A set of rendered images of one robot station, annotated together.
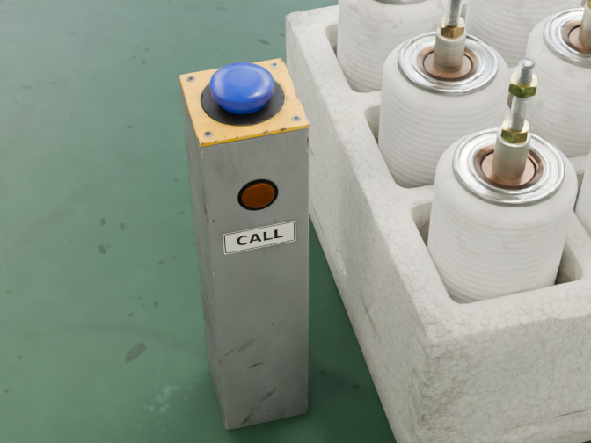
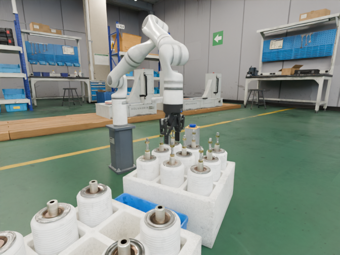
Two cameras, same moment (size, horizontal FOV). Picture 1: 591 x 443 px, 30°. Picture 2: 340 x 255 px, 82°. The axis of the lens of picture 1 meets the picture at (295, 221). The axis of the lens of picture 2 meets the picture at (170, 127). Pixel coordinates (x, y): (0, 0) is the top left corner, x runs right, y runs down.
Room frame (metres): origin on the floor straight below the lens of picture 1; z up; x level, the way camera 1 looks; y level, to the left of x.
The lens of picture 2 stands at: (1.20, -0.89, 0.56)
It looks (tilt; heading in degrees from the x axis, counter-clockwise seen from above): 12 degrees down; 132
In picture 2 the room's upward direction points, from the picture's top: straight up
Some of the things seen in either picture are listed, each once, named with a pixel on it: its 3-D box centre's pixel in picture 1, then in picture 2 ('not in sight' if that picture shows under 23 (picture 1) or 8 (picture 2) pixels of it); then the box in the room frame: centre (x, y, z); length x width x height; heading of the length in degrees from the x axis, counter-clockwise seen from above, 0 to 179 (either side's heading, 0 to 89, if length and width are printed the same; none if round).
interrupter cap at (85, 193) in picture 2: not in sight; (94, 190); (0.68, -0.65, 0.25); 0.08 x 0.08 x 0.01
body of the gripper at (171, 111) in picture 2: not in sight; (172, 114); (0.72, -0.34, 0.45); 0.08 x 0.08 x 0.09
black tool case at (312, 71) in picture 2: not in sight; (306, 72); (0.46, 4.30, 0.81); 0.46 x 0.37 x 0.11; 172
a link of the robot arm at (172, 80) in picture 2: not in sight; (171, 67); (0.72, -0.35, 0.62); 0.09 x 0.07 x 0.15; 62
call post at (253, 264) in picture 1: (251, 265); (192, 152); (0.54, 0.03, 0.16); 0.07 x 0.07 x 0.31; 14
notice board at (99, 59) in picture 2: not in sight; (101, 59); (-5.10, 2.64, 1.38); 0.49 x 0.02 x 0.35; 82
